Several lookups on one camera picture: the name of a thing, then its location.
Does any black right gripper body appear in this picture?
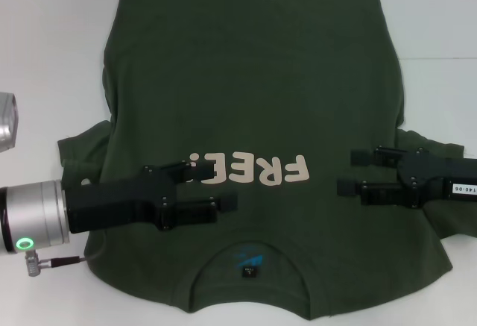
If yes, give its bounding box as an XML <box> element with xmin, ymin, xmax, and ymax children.
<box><xmin>396</xmin><ymin>148</ymin><xmax>477</xmax><ymax>209</ymax></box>

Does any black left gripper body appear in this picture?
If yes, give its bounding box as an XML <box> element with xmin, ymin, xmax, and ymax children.
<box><xmin>65</xmin><ymin>164</ymin><xmax>180</xmax><ymax>233</ymax></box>

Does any dark green FREE t-shirt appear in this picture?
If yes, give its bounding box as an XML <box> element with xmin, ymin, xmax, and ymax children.
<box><xmin>56</xmin><ymin>0</ymin><xmax>477</xmax><ymax>301</ymax></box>

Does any left arm cable with plug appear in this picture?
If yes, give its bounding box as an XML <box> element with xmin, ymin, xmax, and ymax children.
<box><xmin>24</xmin><ymin>250</ymin><xmax>102</xmax><ymax>278</ymax></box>

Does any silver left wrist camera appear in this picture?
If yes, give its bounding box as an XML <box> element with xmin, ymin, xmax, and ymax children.
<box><xmin>0</xmin><ymin>92</ymin><xmax>20</xmax><ymax>152</ymax></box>

